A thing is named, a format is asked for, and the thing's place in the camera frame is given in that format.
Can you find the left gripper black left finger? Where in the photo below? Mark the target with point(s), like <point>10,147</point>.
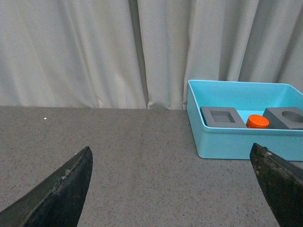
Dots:
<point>58,200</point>

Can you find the orange cylinder part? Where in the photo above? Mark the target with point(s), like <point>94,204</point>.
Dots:
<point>256,121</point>

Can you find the white curtain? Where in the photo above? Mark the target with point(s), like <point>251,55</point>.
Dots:
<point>141,53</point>

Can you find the gray block square recess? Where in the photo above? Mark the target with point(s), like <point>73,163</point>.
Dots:
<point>221,117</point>

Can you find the blue plastic box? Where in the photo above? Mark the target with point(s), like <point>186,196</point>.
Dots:
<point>247,98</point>

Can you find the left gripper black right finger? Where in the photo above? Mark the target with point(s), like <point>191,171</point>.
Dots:
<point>281,183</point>

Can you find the gray block round recess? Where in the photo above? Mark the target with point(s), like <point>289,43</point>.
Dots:
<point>288,118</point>

